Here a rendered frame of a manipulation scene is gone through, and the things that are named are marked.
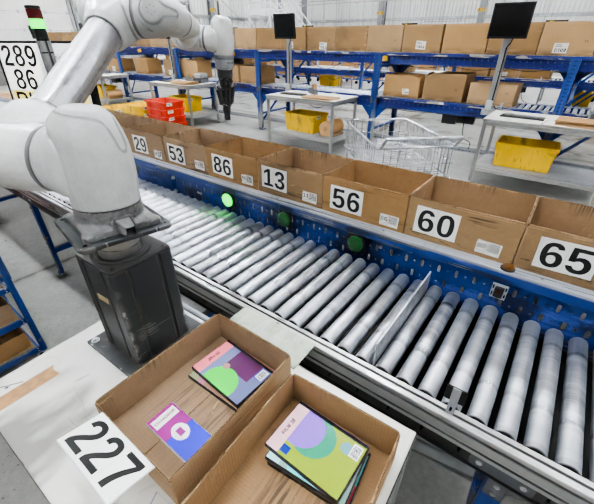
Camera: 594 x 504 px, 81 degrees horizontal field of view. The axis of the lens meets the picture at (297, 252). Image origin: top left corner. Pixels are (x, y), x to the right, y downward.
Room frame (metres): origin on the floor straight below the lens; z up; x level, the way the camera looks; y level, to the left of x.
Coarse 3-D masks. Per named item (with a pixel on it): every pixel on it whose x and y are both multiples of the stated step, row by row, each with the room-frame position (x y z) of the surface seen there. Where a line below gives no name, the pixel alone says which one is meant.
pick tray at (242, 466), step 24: (288, 384) 0.56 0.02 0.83; (312, 384) 0.55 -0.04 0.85; (264, 408) 0.49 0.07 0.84; (288, 408) 0.54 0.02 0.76; (336, 408) 0.51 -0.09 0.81; (264, 432) 0.48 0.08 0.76; (360, 432) 0.47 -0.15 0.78; (384, 432) 0.44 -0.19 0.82; (240, 456) 0.41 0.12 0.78; (264, 456) 0.43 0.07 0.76; (384, 456) 0.43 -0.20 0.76; (216, 480) 0.36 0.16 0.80; (240, 480) 0.38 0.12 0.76; (264, 480) 0.38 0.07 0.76; (288, 480) 0.38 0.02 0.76; (384, 480) 0.37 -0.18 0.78
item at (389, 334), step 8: (424, 280) 1.02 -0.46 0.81; (424, 288) 1.04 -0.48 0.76; (416, 296) 0.97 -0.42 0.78; (408, 304) 0.90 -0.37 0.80; (416, 304) 0.99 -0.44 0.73; (400, 312) 0.85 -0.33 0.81; (408, 312) 0.92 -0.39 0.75; (400, 320) 0.86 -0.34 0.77; (392, 328) 0.80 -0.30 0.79; (384, 336) 0.75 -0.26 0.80; (392, 336) 0.81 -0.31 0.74; (376, 344) 0.71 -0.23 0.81; (384, 344) 0.76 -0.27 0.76; (376, 352) 0.71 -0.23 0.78; (376, 360) 0.72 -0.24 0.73
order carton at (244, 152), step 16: (224, 144) 2.06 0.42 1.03; (240, 144) 2.16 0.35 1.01; (256, 144) 2.10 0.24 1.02; (272, 144) 2.03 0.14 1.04; (208, 160) 1.93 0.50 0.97; (240, 160) 1.78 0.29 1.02; (256, 160) 1.71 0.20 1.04; (224, 176) 1.86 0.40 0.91; (240, 176) 1.78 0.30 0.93; (256, 176) 1.72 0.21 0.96
